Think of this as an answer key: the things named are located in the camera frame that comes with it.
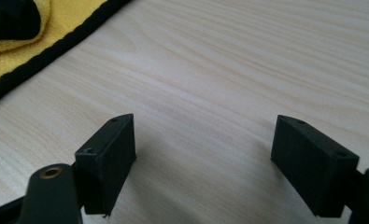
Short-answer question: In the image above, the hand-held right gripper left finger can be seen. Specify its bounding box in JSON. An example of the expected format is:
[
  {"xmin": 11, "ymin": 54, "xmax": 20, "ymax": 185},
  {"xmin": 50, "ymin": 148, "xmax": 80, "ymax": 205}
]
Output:
[{"xmin": 75, "ymin": 113, "xmax": 137, "ymax": 217}]

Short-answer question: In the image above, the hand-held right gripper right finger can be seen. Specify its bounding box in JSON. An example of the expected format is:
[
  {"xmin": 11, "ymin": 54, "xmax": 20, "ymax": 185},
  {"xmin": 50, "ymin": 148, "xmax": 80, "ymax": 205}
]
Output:
[{"xmin": 270, "ymin": 114, "xmax": 360, "ymax": 218}]

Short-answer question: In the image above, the yellow cloth with black edge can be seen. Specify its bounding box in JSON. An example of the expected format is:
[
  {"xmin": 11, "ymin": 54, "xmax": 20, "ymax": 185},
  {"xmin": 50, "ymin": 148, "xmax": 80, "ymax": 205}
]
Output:
[{"xmin": 0, "ymin": 0, "xmax": 134, "ymax": 111}]

